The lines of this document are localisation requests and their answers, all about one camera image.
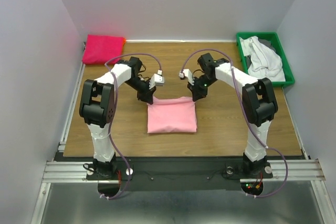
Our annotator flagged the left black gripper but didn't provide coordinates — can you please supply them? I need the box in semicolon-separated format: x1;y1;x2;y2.
124;76;156;104

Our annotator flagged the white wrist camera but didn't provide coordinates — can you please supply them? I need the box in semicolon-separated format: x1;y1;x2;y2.
178;69;195;86
149;70;165;89

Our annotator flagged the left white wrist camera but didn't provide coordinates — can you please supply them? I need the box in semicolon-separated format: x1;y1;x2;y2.
149;70;165;89

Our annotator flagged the aluminium extrusion rail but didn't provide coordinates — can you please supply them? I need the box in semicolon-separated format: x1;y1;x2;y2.
42;159;325;183

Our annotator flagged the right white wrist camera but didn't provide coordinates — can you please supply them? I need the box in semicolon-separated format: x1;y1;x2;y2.
178;69;195;86

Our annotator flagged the light pink t shirt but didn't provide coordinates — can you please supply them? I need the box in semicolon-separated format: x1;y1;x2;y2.
147;97;197;134

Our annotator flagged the grey garment in bin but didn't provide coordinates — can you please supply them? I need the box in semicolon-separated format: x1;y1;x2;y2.
258;38;276;52

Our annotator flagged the green plastic bin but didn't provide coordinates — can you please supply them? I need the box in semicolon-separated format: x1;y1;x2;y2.
236;31;295;87

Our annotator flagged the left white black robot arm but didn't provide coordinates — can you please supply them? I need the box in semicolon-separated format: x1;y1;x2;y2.
79;56;156;179

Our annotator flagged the folded magenta t shirt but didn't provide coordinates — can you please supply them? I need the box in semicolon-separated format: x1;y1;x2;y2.
82;35;124;65

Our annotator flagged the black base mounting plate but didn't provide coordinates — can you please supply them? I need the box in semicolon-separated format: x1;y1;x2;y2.
83;156;273;195

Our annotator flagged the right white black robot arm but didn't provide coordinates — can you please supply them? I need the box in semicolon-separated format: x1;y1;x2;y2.
179;53;278;177

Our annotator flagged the white crumpled t shirt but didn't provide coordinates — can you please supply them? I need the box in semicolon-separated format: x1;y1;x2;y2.
239;36;286;82

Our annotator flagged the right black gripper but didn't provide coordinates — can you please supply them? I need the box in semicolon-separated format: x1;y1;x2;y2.
187;73;216;101

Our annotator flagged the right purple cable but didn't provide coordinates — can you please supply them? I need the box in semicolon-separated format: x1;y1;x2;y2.
180;48;288;199

